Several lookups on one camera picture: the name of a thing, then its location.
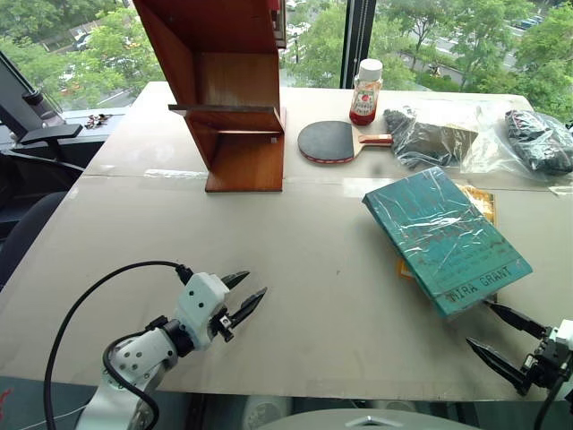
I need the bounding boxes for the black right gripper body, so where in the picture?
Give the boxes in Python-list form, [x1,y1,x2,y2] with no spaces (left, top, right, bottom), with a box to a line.
[520,330,573,397]

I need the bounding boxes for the black table tennis paddle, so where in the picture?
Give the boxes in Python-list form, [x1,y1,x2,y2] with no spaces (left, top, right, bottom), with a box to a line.
[296,120,395,167]

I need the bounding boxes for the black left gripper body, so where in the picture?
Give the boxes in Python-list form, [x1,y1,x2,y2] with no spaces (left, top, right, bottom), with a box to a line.
[209,304,237,344]

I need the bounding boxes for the black office chair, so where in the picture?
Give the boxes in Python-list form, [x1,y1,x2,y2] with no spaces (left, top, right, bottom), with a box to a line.
[0,124,86,290]

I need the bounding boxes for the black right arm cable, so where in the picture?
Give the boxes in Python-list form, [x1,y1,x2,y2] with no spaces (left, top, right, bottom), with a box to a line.
[534,374,569,430]

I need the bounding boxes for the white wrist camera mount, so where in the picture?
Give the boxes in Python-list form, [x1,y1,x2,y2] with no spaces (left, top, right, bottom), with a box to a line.
[175,271,232,351]
[547,318,573,360]

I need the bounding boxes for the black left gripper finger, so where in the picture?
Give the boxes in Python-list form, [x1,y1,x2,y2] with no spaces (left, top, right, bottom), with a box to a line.
[227,287,269,329]
[221,270,251,291]

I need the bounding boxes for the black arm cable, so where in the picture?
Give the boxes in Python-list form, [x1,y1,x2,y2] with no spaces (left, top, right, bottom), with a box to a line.
[42,261,194,430]
[534,374,569,430]

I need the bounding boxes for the clear bag with dark contents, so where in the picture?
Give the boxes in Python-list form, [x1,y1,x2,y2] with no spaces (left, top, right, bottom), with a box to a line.
[382,105,480,171]

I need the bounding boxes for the dark window frame post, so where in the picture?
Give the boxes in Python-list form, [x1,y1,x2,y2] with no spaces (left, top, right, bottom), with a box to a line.
[341,0,379,90]

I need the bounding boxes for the grey rounded shape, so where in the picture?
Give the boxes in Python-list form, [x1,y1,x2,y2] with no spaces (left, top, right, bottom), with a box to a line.
[256,408,483,430]

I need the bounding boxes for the teal plastic-wrapped book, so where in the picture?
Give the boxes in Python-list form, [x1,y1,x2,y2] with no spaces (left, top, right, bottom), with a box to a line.
[361,167,535,321]

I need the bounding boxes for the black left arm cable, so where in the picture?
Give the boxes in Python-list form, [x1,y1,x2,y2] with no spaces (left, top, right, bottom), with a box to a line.
[42,261,194,430]

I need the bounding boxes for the small clutter on windowsill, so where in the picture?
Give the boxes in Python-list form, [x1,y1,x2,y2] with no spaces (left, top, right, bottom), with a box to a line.
[84,112,114,130]

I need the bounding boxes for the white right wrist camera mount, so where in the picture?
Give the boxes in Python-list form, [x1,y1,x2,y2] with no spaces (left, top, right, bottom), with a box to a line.
[547,318,573,360]

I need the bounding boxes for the large clear bag black contents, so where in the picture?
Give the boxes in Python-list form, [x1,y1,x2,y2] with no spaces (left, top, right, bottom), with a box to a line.
[459,100,573,185]

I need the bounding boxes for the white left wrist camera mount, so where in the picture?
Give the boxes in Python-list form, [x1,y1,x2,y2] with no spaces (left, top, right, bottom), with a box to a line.
[175,271,232,351]

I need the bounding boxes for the yellow orange book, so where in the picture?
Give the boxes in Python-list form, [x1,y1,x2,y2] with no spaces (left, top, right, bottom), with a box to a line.
[393,184,500,306]

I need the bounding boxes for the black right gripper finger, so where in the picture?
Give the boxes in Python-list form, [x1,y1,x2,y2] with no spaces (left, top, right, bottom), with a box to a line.
[466,337,533,397]
[484,302,548,340]

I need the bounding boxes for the red drink bottle white cap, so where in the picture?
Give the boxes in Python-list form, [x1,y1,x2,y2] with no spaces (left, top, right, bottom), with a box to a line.
[348,58,385,128]

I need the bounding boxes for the wooden shelf stand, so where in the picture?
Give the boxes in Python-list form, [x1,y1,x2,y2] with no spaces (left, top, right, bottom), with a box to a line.
[133,0,287,194]

